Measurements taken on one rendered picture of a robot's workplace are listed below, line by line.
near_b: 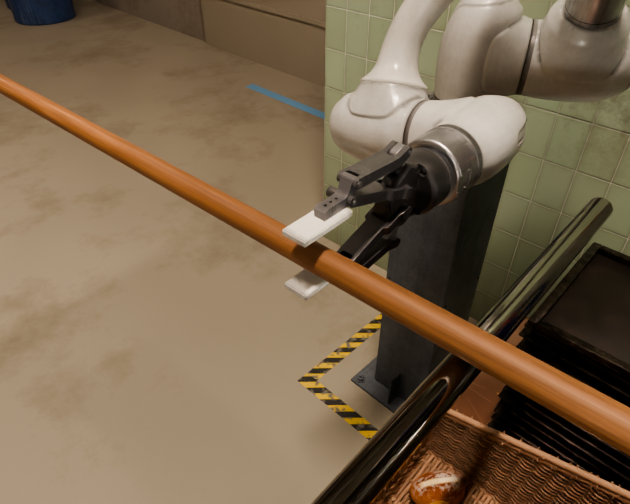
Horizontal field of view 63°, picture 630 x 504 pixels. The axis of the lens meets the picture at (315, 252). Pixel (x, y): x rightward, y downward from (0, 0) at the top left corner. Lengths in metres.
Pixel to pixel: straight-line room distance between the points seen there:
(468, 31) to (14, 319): 1.99
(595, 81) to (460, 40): 0.28
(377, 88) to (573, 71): 0.51
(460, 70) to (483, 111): 0.49
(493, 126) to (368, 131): 0.18
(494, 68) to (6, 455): 1.78
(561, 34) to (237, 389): 1.44
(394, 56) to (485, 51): 0.42
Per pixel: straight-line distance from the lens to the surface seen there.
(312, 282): 0.53
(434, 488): 1.01
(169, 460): 1.81
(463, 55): 1.20
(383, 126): 0.76
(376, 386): 1.90
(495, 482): 1.04
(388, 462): 0.40
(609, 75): 1.22
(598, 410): 0.43
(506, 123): 0.73
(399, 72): 0.79
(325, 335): 2.05
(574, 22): 1.16
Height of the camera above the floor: 1.52
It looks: 39 degrees down
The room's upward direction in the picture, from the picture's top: straight up
